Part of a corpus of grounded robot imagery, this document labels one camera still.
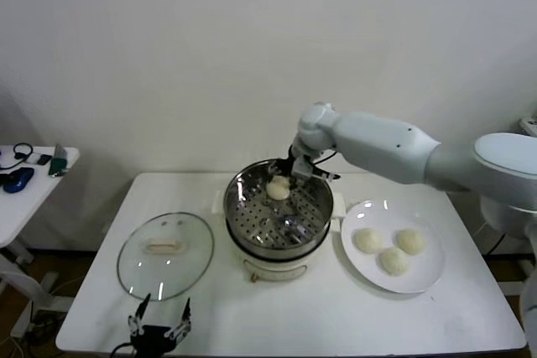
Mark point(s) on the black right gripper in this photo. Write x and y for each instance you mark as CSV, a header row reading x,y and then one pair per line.
x,y
294,154

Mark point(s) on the white desk with foot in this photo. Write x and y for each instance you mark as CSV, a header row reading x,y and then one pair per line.
x,y
529,125

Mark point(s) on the blue computer mouse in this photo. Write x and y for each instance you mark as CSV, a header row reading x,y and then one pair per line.
x,y
19,180

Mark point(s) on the small black device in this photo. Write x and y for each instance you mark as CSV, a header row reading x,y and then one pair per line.
x,y
45,160

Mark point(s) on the white side table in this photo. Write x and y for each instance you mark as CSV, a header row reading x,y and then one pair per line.
x,y
25,207

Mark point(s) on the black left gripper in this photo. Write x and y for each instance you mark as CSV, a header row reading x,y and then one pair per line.
x,y
153,339

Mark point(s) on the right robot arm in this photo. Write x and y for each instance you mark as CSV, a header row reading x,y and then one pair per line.
x,y
377,144

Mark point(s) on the white round plate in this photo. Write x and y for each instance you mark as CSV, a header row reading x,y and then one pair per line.
x,y
419,274

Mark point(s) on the perforated steel steamer basket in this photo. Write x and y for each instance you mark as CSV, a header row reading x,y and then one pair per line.
x,y
277,228

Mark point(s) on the green and grey tool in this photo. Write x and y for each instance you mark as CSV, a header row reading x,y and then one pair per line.
x,y
56,163

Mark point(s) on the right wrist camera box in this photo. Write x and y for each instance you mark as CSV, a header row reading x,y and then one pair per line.
x,y
303,167

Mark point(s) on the white steamed baozi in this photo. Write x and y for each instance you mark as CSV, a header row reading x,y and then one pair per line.
x,y
368,241
278,189
393,260
411,241

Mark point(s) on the small white device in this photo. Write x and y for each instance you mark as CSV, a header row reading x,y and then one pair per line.
x,y
33,159

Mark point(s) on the black headset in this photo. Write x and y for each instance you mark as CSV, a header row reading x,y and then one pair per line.
x,y
15,150

